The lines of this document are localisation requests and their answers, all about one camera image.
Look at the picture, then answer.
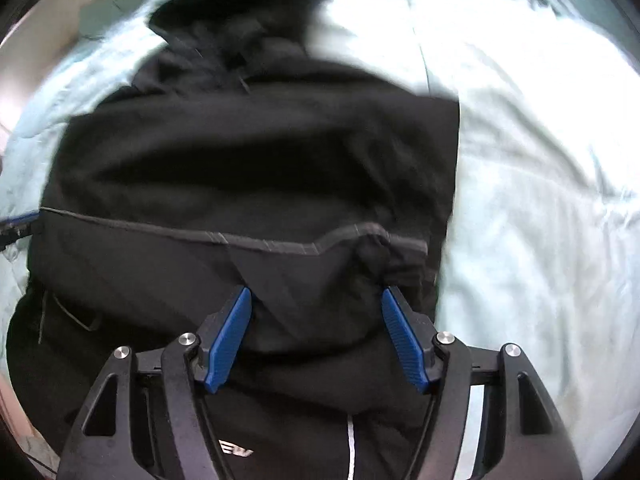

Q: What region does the black jacket with grey piping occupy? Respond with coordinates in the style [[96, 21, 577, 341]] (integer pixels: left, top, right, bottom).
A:
[[8, 0, 460, 479]]

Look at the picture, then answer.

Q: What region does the teal pillow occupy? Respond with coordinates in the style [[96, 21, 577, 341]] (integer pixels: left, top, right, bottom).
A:
[[78, 0, 163, 41]]

